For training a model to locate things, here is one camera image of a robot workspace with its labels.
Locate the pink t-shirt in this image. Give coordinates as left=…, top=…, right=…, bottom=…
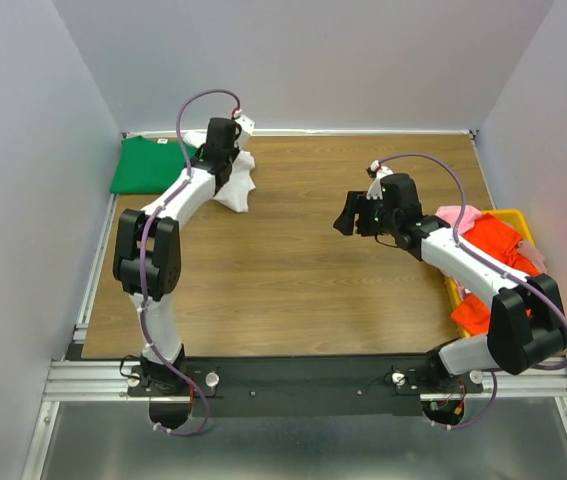
left=435, top=205, right=482, bottom=235

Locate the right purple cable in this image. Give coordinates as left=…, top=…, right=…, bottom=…
left=367, top=151, right=567, bottom=431

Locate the white t-shirt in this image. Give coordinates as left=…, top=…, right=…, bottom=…
left=168, top=132, right=256, bottom=224

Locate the aluminium frame rail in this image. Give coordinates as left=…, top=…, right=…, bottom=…
left=43, top=361, right=567, bottom=402

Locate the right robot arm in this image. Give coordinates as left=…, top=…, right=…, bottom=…
left=333, top=173, right=567, bottom=392

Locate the folded green t-shirt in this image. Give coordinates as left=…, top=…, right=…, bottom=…
left=110, top=136, right=185, bottom=195

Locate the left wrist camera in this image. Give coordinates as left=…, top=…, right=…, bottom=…
left=233, top=113, right=255, bottom=149

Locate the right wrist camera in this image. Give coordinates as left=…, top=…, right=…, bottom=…
left=365, top=160, right=393, bottom=200

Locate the orange t-shirt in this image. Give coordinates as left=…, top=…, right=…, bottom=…
left=447, top=213, right=547, bottom=336

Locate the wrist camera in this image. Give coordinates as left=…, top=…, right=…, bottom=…
left=365, top=160, right=393, bottom=200
left=233, top=113, right=255, bottom=149

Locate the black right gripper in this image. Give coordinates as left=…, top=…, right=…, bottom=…
left=332, top=190, right=398, bottom=237

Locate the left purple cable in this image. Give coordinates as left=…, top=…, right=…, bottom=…
left=137, top=88, right=242, bottom=437

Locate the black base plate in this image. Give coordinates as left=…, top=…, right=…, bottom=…
left=119, top=354, right=483, bottom=418

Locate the purple cable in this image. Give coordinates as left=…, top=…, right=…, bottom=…
left=137, top=88, right=242, bottom=437
left=367, top=151, right=567, bottom=431

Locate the yellow plastic bin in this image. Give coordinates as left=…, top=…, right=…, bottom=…
left=436, top=206, right=547, bottom=338

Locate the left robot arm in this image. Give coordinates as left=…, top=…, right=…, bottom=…
left=113, top=112, right=255, bottom=395

